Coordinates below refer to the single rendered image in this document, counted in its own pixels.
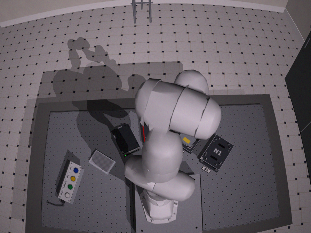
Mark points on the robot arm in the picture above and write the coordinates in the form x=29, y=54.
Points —
x=185, y=107

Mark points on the dark grey work table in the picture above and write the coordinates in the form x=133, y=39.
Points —
x=243, y=191

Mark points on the white control panel with four buttons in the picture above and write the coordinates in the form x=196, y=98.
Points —
x=70, y=184

